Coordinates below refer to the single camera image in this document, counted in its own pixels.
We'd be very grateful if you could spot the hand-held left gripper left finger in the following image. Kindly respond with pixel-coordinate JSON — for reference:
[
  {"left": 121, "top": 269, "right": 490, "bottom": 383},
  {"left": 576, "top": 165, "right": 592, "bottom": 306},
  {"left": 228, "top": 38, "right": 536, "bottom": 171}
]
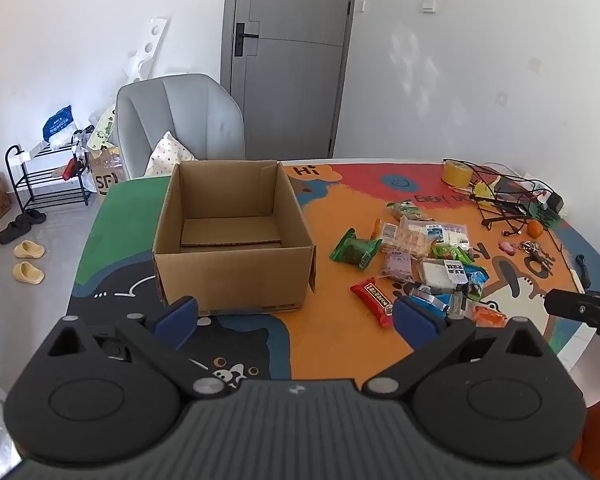
[{"left": 45, "top": 296, "right": 231, "bottom": 401}]

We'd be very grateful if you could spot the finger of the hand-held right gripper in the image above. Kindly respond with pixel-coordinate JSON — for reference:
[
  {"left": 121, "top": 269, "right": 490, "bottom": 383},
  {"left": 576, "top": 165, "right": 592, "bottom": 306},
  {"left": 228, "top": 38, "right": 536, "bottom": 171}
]
[{"left": 544, "top": 288, "right": 600, "bottom": 338}]

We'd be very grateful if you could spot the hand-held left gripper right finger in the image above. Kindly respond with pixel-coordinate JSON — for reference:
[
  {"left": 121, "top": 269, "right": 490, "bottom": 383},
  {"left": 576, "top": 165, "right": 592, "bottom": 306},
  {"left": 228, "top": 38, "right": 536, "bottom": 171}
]
[{"left": 362, "top": 295, "right": 556, "bottom": 398}]

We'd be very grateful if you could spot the red snack packet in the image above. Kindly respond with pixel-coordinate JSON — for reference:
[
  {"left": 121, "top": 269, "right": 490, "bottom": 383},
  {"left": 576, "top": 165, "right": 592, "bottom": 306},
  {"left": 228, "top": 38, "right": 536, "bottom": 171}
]
[{"left": 350, "top": 278, "right": 396, "bottom": 329}]

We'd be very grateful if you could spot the white snack packet black label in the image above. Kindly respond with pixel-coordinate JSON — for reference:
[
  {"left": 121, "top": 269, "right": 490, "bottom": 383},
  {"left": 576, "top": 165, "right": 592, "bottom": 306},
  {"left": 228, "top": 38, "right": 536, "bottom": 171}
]
[{"left": 420, "top": 258, "right": 468, "bottom": 291}]

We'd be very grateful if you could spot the pink snack packet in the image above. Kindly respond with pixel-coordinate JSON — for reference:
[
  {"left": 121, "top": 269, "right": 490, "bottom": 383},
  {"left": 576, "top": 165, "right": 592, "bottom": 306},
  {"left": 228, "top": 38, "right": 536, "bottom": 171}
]
[{"left": 380, "top": 250, "right": 416, "bottom": 282}]

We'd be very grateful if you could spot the orange snack packet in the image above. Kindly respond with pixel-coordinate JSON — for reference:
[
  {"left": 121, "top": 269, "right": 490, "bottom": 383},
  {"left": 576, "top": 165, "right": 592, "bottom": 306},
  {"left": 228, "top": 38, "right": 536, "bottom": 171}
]
[{"left": 472, "top": 306, "right": 508, "bottom": 326}]

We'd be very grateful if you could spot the blue snack packet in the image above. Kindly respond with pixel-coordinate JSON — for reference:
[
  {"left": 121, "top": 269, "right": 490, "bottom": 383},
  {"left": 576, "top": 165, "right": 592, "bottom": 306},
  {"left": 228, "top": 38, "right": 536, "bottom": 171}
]
[{"left": 462, "top": 265, "right": 490, "bottom": 301}]

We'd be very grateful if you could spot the small bright green snack packet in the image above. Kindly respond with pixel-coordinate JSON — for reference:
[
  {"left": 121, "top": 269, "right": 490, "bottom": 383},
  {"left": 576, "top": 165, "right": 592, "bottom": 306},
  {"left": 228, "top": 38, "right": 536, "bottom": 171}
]
[{"left": 431, "top": 242, "right": 466, "bottom": 261}]

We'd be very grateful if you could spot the orange-edged clear cracker packet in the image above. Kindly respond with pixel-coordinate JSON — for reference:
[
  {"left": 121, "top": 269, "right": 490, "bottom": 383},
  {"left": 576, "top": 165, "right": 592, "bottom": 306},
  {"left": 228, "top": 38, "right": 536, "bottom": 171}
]
[{"left": 372, "top": 216, "right": 433, "bottom": 256}]

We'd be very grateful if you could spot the dark green snack packet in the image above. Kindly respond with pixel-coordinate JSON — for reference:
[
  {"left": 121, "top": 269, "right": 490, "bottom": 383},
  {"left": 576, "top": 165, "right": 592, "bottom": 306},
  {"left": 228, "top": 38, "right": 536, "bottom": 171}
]
[{"left": 329, "top": 228, "right": 383, "bottom": 271}]

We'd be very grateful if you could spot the white bread packet blue label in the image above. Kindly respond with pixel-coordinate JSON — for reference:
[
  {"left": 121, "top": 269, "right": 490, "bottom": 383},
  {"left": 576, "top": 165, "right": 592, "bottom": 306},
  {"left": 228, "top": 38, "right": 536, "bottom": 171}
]
[{"left": 427, "top": 222, "right": 471, "bottom": 251}]

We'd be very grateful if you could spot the pale green snack packet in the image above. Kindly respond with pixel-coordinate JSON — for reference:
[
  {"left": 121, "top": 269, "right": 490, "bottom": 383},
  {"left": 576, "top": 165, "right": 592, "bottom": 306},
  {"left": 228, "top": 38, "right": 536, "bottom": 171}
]
[{"left": 386, "top": 200, "right": 433, "bottom": 222}]

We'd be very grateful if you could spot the bunch of keys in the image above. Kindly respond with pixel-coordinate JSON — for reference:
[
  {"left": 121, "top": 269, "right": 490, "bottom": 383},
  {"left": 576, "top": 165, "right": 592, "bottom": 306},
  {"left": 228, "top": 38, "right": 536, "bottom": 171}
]
[{"left": 517, "top": 241, "right": 556, "bottom": 273}]

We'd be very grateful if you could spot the colourful printed table mat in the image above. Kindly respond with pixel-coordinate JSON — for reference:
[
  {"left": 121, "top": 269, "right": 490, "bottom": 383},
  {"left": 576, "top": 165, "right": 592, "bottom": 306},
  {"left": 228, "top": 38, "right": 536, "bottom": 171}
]
[{"left": 67, "top": 160, "right": 600, "bottom": 411}]

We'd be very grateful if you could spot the yellow slipper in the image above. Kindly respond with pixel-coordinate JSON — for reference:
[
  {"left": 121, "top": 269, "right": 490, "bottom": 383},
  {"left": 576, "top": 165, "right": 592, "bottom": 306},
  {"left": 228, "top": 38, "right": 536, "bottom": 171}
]
[
  {"left": 12, "top": 261, "right": 45, "bottom": 283},
  {"left": 14, "top": 241, "right": 46, "bottom": 259}
]

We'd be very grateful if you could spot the printed cardboard box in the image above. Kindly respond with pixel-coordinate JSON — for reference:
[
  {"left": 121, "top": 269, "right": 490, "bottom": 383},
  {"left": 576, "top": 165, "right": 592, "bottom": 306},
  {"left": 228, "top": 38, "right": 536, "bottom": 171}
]
[{"left": 89, "top": 147, "right": 128, "bottom": 196}]

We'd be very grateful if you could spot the yellow tape roll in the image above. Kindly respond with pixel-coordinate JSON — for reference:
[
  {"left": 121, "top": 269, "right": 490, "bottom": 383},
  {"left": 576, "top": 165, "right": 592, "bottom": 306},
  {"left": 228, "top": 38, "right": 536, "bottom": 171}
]
[{"left": 441, "top": 158, "right": 473, "bottom": 188}]

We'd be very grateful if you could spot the white dotted pillow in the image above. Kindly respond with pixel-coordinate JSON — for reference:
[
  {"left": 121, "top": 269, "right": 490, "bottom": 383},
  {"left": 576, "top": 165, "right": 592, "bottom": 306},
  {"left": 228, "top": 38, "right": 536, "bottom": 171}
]
[{"left": 144, "top": 131, "right": 198, "bottom": 177}]

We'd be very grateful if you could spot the black metal shoe rack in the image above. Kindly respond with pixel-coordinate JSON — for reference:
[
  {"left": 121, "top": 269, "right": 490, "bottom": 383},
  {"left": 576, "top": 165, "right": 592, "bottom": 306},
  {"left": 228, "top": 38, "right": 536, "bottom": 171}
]
[{"left": 5, "top": 137, "right": 93, "bottom": 211}]

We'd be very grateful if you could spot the pale yellow printed bag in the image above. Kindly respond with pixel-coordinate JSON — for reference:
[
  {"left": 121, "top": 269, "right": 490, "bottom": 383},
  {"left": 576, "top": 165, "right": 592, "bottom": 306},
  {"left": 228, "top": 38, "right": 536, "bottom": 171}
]
[{"left": 87, "top": 105, "right": 118, "bottom": 151}]

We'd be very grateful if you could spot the grey upholstered chair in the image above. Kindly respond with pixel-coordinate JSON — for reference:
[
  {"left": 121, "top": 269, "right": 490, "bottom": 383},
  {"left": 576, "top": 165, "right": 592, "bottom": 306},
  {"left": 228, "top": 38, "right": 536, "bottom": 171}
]
[{"left": 115, "top": 74, "right": 246, "bottom": 181}]

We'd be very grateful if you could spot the blue plastic bag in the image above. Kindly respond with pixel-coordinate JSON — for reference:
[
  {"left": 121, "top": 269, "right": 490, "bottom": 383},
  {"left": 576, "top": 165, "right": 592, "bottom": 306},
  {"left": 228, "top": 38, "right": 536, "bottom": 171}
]
[{"left": 42, "top": 105, "right": 76, "bottom": 142}]

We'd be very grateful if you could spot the white foam board with holes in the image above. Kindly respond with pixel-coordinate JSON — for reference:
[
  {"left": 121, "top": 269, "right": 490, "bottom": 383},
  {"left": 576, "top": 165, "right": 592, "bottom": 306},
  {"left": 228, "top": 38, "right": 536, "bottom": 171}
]
[{"left": 121, "top": 16, "right": 172, "bottom": 83}]

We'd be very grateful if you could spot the grey door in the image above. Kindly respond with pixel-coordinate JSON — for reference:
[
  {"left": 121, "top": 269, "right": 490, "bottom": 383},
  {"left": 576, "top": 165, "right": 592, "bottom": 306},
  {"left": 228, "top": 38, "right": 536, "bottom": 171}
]
[{"left": 220, "top": 0, "right": 359, "bottom": 161}]

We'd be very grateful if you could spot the black wire rack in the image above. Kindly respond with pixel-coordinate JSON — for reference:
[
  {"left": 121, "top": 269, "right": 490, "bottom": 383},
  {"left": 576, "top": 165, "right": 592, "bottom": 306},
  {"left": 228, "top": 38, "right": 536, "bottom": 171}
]
[{"left": 467, "top": 160, "right": 563, "bottom": 231}]

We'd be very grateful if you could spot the black door handle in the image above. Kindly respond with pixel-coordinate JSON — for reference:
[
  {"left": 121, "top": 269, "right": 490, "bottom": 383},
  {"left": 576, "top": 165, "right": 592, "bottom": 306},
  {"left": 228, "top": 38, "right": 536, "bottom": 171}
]
[{"left": 235, "top": 22, "right": 260, "bottom": 57}]

